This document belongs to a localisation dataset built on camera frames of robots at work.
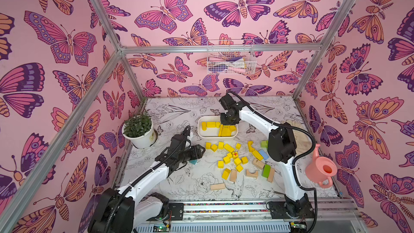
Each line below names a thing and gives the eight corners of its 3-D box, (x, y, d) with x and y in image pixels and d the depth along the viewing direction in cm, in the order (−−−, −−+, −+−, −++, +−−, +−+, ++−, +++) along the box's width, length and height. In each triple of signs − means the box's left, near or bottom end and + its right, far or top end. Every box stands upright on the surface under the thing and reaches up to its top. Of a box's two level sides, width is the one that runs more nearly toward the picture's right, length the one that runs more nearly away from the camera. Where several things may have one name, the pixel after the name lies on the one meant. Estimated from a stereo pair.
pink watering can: (304, 181, 84) (315, 173, 75) (307, 154, 94) (318, 144, 84) (322, 189, 81) (337, 182, 72) (324, 161, 91) (337, 151, 82)
